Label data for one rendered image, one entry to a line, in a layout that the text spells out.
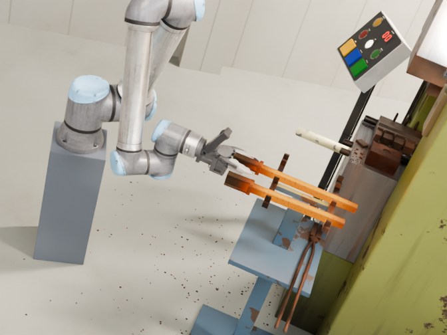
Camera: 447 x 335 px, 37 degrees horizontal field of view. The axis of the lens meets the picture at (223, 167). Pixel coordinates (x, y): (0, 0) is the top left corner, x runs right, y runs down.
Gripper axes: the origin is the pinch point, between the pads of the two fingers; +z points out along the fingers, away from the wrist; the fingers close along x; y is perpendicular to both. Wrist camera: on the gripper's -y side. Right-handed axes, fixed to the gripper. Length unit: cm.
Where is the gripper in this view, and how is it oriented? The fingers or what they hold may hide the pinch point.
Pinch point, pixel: (253, 165)
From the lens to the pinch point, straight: 232.5
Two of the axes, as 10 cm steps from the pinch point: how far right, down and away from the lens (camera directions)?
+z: 9.2, 3.9, -1.0
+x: -3.0, 4.9, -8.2
